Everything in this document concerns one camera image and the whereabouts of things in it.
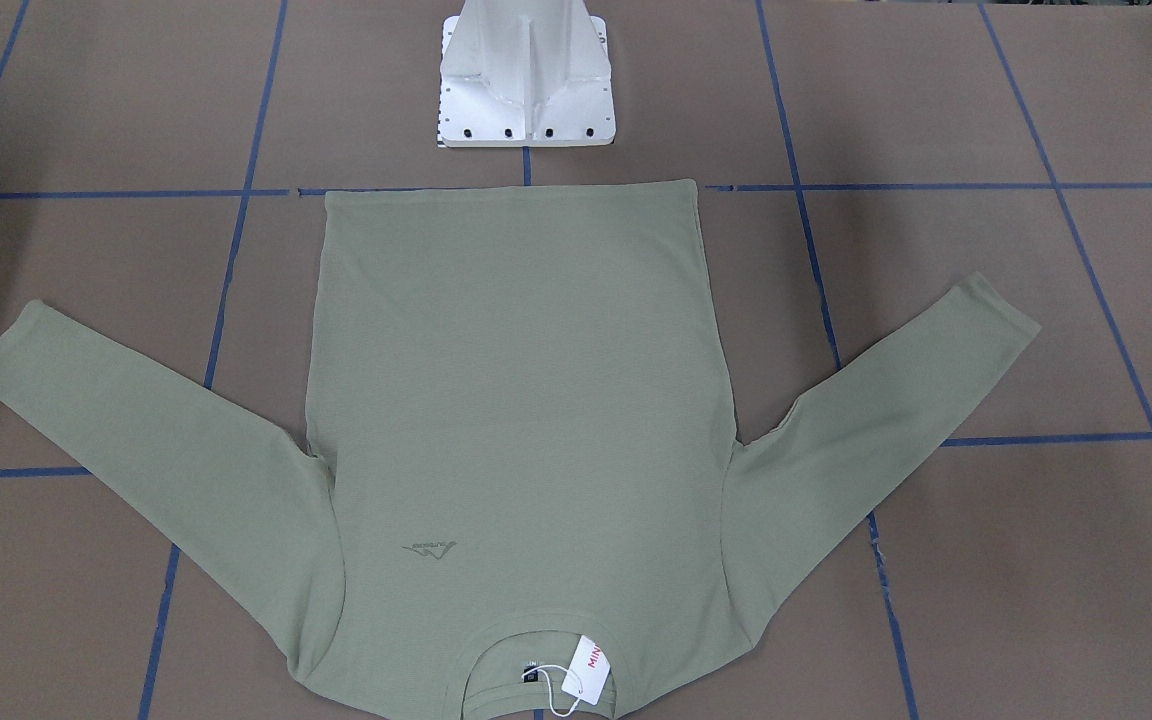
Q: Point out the olive green long-sleeve shirt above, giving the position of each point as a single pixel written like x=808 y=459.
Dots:
x=520 y=430

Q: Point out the white paper hang tag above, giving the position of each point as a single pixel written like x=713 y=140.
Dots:
x=586 y=674

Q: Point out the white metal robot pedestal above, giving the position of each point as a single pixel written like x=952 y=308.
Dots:
x=525 y=74

